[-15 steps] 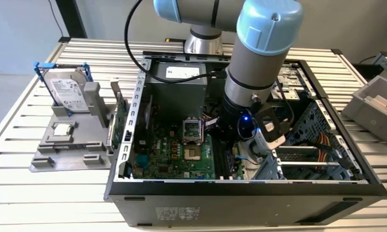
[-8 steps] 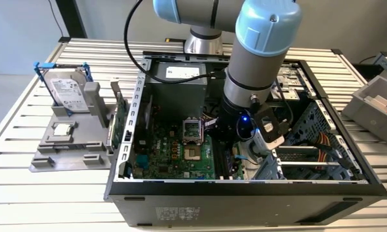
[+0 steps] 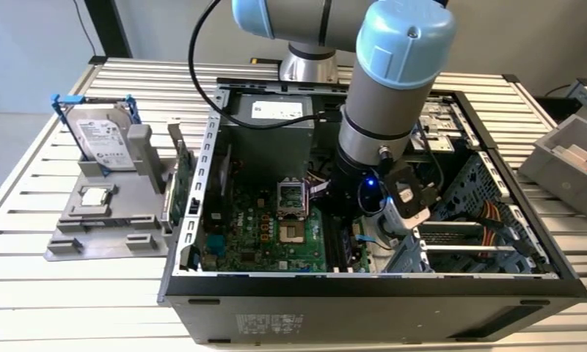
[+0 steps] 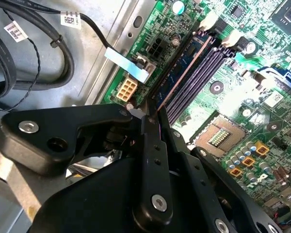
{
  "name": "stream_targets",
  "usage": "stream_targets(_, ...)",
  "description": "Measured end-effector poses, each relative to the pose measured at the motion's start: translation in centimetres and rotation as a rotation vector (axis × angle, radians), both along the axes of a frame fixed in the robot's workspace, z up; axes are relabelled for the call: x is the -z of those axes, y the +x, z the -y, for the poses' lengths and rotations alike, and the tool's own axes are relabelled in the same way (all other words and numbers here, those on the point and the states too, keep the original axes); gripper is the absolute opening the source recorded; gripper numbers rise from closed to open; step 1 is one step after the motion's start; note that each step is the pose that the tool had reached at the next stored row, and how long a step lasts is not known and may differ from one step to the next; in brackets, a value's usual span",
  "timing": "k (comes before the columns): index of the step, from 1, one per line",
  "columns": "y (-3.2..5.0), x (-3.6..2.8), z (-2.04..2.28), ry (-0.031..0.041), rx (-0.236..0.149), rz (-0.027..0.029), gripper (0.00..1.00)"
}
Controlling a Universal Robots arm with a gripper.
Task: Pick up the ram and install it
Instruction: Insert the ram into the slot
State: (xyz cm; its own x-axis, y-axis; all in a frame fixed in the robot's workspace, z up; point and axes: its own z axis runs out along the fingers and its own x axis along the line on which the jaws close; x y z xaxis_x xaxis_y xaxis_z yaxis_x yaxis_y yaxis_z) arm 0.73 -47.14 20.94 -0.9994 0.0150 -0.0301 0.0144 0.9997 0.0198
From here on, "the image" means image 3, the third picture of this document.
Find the white box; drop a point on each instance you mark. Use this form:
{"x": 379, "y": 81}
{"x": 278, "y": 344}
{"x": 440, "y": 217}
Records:
{"x": 574, "y": 154}

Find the silver drive cage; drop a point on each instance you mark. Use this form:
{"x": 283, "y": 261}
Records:
{"x": 442, "y": 143}

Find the CPU socket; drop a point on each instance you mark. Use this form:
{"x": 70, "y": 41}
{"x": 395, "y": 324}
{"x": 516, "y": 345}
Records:
{"x": 294, "y": 231}

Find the grey plastic bin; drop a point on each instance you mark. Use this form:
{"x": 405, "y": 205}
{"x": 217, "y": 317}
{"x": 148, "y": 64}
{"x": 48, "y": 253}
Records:
{"x": 562, "y": 187}

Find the metal disk bay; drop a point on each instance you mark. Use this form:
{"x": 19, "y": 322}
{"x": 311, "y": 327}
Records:
{"x": 450, "y": 228}

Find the grey parts rack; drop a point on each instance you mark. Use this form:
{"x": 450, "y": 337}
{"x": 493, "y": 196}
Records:
{"x": 127, "y": 205}

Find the green motherboard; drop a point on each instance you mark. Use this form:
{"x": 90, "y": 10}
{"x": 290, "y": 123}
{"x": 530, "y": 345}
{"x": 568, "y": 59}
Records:
{"x": 250, "y": 234}

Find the grey power supply unit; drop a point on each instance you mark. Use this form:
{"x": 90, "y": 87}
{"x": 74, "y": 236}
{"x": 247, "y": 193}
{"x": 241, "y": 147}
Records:
{"x": 269, "y": 154}

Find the black PC case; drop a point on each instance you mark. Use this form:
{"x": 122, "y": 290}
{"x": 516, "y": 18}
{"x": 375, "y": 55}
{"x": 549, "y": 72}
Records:
{"x": 323, "y": 315}

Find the black frame post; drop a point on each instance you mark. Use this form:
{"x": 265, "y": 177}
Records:
{"x": 107, "y": 25}

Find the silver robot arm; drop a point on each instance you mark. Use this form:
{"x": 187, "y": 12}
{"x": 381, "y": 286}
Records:
{"x": 386, "y": 110}

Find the black RAM slot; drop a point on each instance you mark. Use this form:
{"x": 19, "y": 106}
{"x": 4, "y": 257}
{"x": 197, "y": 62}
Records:
{"x": 335, "y": 245}
{"x": 347, "y": 268}
{"x": 339, "y": 253}
{"x": 330, "y": 245}

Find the green graphics card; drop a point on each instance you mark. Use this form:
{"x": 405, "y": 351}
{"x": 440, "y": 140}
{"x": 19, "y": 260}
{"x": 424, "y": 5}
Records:
{"x": 183, "y": 172}

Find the hard disk in blue carrier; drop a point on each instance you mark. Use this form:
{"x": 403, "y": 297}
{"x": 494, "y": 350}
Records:
{"x": 100, "y": 135}

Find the silver CPU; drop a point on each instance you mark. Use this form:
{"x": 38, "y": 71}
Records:
{"x": 94, "y": 197}

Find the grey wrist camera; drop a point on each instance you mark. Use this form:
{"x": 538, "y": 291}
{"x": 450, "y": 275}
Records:
{"x": 416, "y": 220}

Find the yellow tipped black strip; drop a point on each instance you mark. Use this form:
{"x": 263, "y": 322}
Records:
{"x": 254, "y": 60}

